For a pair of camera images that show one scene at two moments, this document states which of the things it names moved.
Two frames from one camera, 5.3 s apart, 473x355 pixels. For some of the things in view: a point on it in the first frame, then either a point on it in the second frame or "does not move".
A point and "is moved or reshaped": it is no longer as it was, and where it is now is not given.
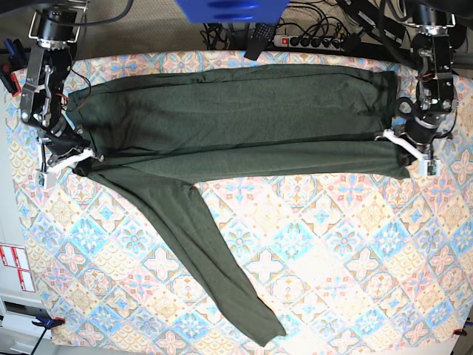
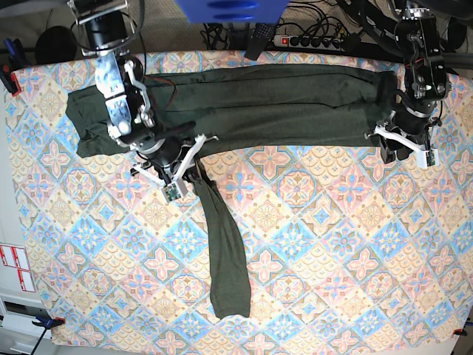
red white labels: x=15 y=257 does not move
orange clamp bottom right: x=459 y=331 does not move
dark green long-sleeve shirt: x=157 y=134 is moved or reshaped
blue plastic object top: x=233 y=11 does not move
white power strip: x=315 y=42 does not move
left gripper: x=59 y=137 to x=167 y=152
